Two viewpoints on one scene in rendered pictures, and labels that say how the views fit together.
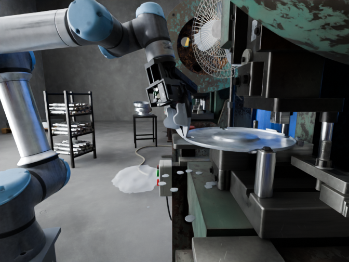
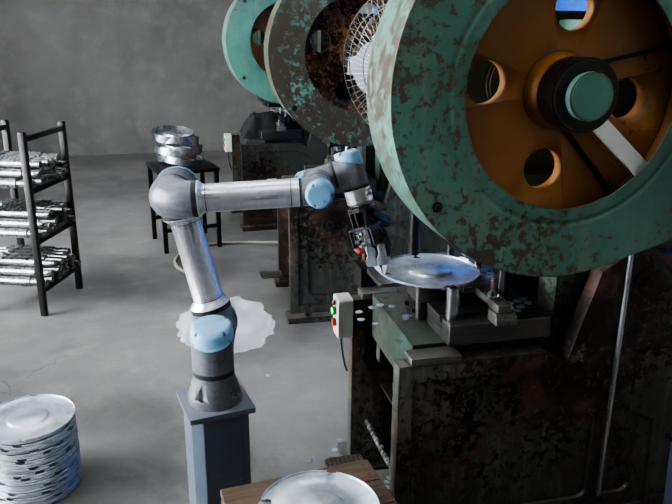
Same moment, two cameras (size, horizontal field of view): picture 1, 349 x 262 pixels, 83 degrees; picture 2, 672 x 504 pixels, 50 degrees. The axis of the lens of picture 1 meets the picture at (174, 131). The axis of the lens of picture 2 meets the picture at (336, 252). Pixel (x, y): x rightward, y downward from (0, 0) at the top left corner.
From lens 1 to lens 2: 155 cm
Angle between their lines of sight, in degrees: 14
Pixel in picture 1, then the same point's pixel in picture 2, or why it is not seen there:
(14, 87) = (197, 228)
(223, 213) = (422, 336)
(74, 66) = not seen: outside the picture
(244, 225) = (438, 341)
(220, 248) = (423, 353)
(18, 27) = (257, 198)
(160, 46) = (362, 193)
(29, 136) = (210, 280)
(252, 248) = (443, 351)
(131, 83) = (82, 33)
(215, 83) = not seen: hidden behind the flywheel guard
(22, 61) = not seen: hidden behind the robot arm
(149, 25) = (352, 174)
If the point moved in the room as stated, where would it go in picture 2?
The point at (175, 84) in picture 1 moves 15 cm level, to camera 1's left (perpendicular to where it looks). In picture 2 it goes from (377, 228) to (324, 231)
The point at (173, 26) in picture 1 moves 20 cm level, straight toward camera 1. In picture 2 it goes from (297, 15) to (304, 15)
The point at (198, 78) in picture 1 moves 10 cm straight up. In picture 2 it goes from (348, 118) to (349, 95)
